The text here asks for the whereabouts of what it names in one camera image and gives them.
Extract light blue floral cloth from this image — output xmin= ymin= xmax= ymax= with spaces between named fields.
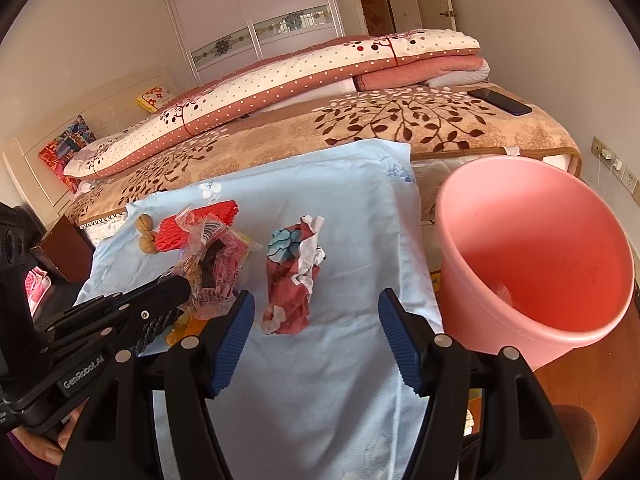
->
xmin=80 ymin=140 xmax=442 ymax=479

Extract folded polka dot quilt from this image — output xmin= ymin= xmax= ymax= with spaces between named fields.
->
xmin=64 ymin=29 xmax=480 ymax=180

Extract pink plastic trash bucket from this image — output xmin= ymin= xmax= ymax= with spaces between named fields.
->
xmin=435 ymin=156 xmax=634 ymax=368

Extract folded pink blanket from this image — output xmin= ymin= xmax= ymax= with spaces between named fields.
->
xmin=352 ymin=55 xmax=490 ymax=91

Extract red floral paper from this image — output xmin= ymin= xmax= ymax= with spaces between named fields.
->
xmin=260 ymin=214 xmax=326 ymax=335

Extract walnut near cloth edge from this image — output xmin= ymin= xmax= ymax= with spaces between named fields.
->
xmin=136 ymin=214 xmax=153 ymax=234

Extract yellow foam fruit net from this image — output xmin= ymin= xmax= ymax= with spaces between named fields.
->
xmin=165 ymin=313 xmax=208 ymax=347

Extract black foam fruit net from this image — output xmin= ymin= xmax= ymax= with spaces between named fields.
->
xmin=129 ymin=308 xmax=182 ymax=356

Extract black smartphone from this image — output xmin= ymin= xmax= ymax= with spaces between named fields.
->
xmin=468 ymin=88 xmax=533 ymax=116

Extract orange and clear plastic wrapper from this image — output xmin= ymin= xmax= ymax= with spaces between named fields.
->
xmin=489 ymin=283 xmax=521 ymax=311

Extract yellow red small pillow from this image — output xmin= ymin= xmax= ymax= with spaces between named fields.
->
xmin=136 ymin=84 xmax=176 ymax=114

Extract dark wooden nightstand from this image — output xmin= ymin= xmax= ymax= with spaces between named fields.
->
xmin=30 ymin=216 xmax=94 ymax=284

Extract cream bed headboard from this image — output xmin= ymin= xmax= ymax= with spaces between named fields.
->
xmin=1 ymin=67 xmax=176 ymax=228

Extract brown leaf pattern blanket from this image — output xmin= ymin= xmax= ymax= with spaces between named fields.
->
xmin=65 ymin=86 xmax=582 ymax=226

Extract person's left hand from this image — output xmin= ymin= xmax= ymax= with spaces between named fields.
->
xmin=11 ymin=401 xmax=87 ymax=466

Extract colourful patterned pillow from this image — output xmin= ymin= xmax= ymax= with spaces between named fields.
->
xmin=38 ymin=115 xmax=96 ymax=193

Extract white charger cable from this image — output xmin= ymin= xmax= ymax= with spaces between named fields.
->
xmin=594 ymin=152 xmax=624 ymax=201

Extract clear snack wrapper bundle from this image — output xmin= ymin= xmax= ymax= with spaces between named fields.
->
xmin=172 ymin=222 xmax=262 ymax=320

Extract wall power socket strip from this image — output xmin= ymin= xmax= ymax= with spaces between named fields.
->
xmin=590 ymin=136 xmax=640 ymax=205

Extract red foam fruit net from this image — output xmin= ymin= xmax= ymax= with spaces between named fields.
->
xmin=154 ymin=200 xmax=239 ymax=252

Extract white sliding door wardrobe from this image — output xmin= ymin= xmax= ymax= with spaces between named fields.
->
xmin=167 ymin=0 xmax=344 ymax=84

